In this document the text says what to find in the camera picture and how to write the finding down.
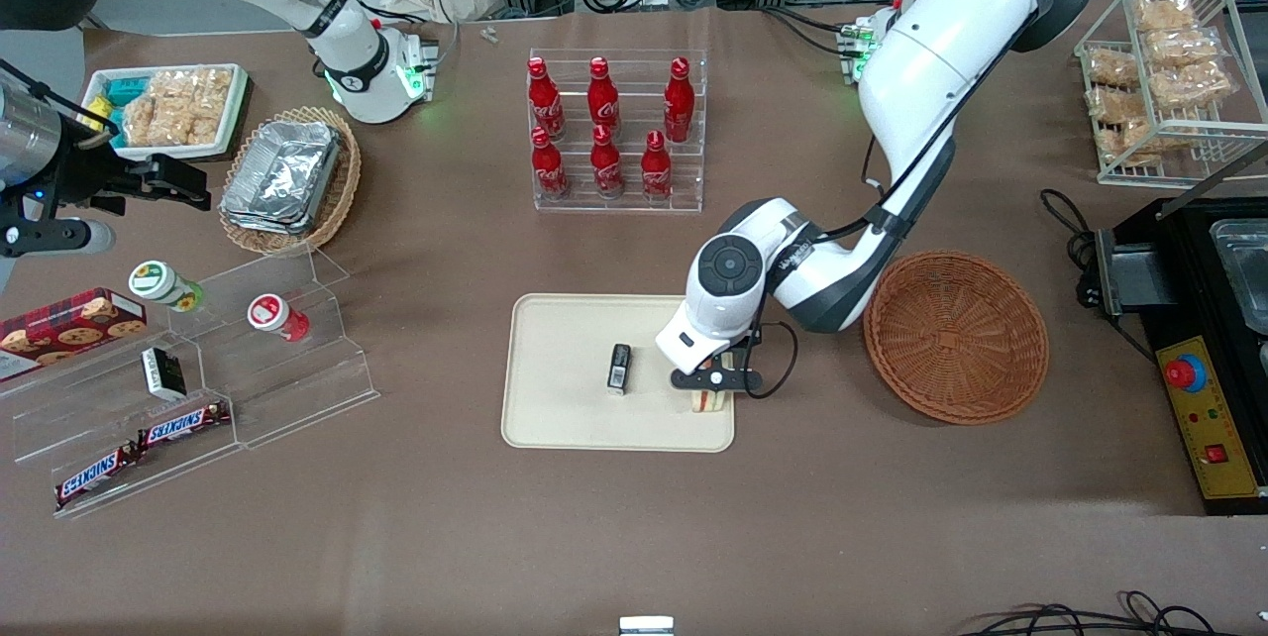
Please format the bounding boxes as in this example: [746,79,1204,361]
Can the clear acrylic bottle rack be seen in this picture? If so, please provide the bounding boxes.
[528,48,710,214]

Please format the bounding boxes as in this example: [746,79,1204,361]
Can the yellow control panel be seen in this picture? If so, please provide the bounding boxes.
[1156,335,1262,501]

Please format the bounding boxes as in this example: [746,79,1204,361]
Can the red emergency stop button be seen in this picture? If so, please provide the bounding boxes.
[1165,355,1208,393]

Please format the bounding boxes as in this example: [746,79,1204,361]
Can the aluminium foil tray stack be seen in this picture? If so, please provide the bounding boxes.
[219,119,344,237]

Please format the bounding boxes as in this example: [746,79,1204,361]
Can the red strawberry lidded cup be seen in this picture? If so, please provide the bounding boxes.
[247,293,311,343]

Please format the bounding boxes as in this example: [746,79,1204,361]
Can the black power cable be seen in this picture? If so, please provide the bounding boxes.
[1039,187,1103,312]

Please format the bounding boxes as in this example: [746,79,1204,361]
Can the stainless steel pan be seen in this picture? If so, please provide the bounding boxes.
[1209,218,1268,336]

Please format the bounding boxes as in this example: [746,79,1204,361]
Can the Snickers chocolate bar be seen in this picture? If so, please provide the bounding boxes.
[53,445,142,510]
[137,401,232,450]

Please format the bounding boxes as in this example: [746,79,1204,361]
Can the small black snack box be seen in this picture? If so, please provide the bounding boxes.
[140,347,188,402]

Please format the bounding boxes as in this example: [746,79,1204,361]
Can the red tartan cookie box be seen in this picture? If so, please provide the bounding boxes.
[0,288,149,382]

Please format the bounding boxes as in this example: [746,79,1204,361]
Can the black floor cables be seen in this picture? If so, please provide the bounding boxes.
[956,591,1268,636]

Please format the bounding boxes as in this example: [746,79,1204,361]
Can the cream plastic serving tray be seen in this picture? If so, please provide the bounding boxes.
[500,293,737,454]

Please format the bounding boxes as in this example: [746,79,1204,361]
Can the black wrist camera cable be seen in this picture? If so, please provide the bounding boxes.
[738,319,799,401]

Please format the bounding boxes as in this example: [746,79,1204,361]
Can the wrapped rice cracker pack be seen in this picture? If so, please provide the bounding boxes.
[1144,27,1224,70]
[1087,47,1140,90]
[1090,86,1145,127]
[193,67,235,144]
[1149,61,1239,110]
[154,69,204,147]
[121,86,164,147]
[1105,119,1180,166]
[1132,0,1198,33]

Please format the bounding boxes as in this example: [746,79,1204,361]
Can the clear acrylic stepped display stand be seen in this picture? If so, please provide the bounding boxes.
[0,245,381,520]

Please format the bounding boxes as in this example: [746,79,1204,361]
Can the green sunflower lidded cup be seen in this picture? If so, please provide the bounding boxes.
[128,260,205,313]

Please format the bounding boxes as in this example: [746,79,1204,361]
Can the round brown wicker basket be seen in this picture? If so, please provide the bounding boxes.
[862,250,1051,426]

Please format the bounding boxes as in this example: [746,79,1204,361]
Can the dark left wrist camera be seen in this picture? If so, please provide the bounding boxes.
[671,369,765,395]

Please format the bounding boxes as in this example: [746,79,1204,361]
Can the black countertop appliance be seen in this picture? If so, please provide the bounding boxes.
[1095,195,1268,518]

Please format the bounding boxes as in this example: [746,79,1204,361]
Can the oval light wicker basket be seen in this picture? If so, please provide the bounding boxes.
[217,106,364,257]

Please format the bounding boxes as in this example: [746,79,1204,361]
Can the white metal bar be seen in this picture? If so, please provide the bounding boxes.
[1157,139,1268,222]

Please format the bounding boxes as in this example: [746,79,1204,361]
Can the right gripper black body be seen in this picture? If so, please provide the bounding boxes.
[40,136,150,201]

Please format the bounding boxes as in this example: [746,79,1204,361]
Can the white rectangular snack container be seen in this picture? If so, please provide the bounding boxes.
[79,63,252,162]

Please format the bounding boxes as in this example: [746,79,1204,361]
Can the red Coca-Cola bottle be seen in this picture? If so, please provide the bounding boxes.
[531,127,571,201]
[590,125,625,199]
[663,57,696,144]
[526,57,567,142]
[587,56,621,134]
[640,130,675,202]

